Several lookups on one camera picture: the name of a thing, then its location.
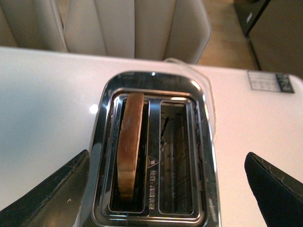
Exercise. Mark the silver two-slot toaster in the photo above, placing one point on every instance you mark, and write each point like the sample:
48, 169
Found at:
176, 174

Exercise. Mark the table label sticker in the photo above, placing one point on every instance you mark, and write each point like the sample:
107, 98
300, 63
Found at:
269, 81

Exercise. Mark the toasted bread slice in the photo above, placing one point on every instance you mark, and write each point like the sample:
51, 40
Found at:
128, 145

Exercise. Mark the beige chair on right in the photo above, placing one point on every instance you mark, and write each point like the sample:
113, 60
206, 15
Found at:
142, 29

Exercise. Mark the beige chair on left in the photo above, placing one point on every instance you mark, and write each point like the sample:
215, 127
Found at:
32, 24

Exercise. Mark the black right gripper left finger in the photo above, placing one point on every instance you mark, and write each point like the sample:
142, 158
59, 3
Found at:
55, 202

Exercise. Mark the beige chair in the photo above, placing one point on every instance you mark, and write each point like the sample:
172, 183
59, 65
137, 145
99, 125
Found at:
32, 24
142, 29

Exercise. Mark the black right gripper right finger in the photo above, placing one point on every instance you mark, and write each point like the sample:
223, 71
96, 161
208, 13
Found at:
279, 196

